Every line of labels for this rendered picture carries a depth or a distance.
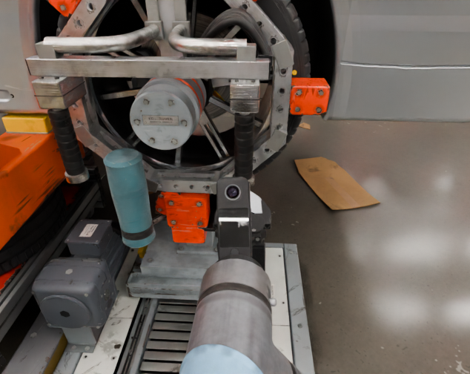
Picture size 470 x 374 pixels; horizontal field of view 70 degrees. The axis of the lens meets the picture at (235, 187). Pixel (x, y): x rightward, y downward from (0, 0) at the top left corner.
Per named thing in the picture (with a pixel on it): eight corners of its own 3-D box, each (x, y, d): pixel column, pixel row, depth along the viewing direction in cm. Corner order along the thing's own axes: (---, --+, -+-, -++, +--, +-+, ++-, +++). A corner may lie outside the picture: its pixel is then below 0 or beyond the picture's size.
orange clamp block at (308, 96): (285, 104, 87) (321, 105, 87) (288, 115, 80) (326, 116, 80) (288, 76, 83) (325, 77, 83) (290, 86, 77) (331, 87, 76)
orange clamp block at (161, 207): (161, 175, 101) (160, 199, 106) (155, 189, 94) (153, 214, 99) (184, 179, 101) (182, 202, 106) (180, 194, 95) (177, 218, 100)
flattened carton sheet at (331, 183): (331, 158, 233) (332, 154, 231) (379, 204, 188) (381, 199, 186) (291, 164, 226) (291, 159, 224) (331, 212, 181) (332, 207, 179)
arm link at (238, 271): (192, 281, 39) (276, 283, 38) (199, 253, 43) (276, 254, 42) (201, 332, 43) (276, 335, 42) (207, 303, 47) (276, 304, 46)
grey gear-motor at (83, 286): (150, 264, 140) (136, 194, 120) (114, 363, 104) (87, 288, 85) (107, 262, 140) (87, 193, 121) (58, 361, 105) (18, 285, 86)
